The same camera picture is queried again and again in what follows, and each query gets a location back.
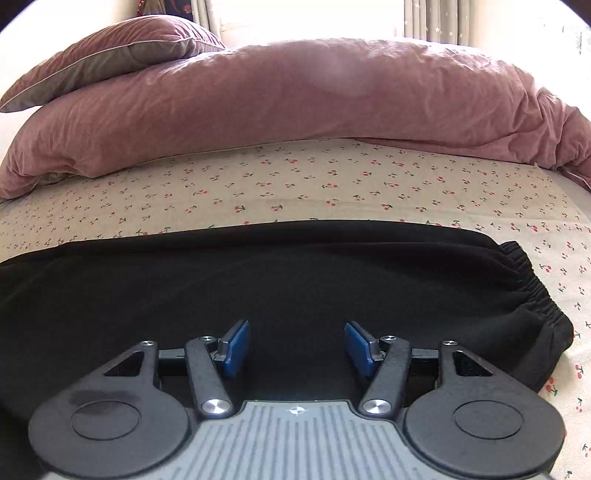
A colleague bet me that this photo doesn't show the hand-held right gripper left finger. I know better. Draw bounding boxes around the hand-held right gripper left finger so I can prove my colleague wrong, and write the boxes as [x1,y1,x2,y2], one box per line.
[88,319,251,420]

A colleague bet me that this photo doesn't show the pink and grey pillow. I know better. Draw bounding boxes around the pink and grey pillow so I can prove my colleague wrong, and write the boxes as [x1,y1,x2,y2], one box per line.
[0,15,227,114]

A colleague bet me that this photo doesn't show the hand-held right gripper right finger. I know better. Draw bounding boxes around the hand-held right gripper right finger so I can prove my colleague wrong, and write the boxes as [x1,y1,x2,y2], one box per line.
[344,320,505,420]

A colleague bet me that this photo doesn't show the pink duvet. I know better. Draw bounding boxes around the pink duvet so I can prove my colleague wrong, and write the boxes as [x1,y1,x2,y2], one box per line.
[0,37,591,200]

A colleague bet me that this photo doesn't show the cherry print bed sheet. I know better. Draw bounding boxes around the cherry print bed sheet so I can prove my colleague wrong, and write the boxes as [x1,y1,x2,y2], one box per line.
[0,138,591,480]

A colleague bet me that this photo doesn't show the hanging dark and red clothes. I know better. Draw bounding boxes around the hanging dark and red clothes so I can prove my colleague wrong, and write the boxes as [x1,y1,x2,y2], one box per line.
[136,0,195,17]

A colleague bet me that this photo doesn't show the grey star print curtain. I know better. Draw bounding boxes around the grey star print curtain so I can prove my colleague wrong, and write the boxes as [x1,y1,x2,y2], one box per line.
[191,0,223,43]
[404,0,475,45]

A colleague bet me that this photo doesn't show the black pants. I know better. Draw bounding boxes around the black pants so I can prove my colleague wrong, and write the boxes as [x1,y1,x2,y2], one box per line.
[0,220,574,411]

